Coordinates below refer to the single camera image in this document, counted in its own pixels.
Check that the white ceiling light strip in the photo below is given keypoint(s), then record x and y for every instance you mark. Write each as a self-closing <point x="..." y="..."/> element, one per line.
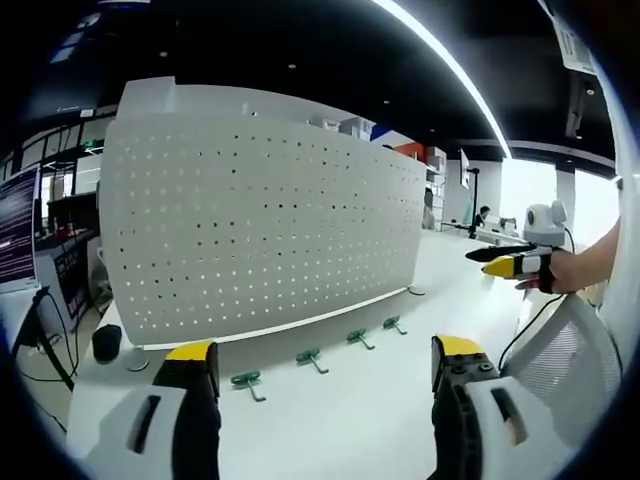
<point x="450" y="65"/>

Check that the white paper label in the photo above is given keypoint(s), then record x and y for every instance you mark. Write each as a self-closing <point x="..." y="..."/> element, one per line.
<point x="575" y="35"/>

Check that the black tripod stand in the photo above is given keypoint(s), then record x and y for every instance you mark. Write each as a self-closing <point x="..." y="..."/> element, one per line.
<point x="473" y="200"/>

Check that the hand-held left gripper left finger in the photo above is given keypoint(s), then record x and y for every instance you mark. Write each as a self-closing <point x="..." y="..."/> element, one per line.
<point x="165" y="420"/>

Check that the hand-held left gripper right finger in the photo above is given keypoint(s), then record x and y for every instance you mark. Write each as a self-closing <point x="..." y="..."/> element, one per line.
<point x="480" y="415"/>

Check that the black computer mouse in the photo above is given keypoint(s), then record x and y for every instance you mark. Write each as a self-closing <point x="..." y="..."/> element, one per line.
<point x="107" y="343"/>

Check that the white mesh chair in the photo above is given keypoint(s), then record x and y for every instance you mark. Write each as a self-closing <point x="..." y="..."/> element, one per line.
<point x="560" y="360"/>

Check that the round grey plate foot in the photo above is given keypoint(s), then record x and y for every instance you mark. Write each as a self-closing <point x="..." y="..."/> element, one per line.
<point x="137" y="362"/>
<point x="417" y="291"/>

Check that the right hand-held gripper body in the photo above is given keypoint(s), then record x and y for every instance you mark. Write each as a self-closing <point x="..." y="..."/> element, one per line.
<point x="542" y="222"/>

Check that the computer monitor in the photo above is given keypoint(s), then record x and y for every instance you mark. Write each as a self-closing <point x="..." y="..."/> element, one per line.
<point x="17" y="230"/>

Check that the person's right hand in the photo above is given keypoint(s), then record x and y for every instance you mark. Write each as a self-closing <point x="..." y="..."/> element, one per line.
<point x="565" y="272"/>

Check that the white perforated mounting plate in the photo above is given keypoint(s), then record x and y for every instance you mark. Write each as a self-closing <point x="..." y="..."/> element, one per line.
<point x="260" y="220"/>

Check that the green hook assembly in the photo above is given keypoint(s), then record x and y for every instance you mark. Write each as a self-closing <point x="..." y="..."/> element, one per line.
<point x="311" y="357"/>
<point x="392" y="322"/>
<point x="358" y="335"/>
<point x="247" y="380"/>

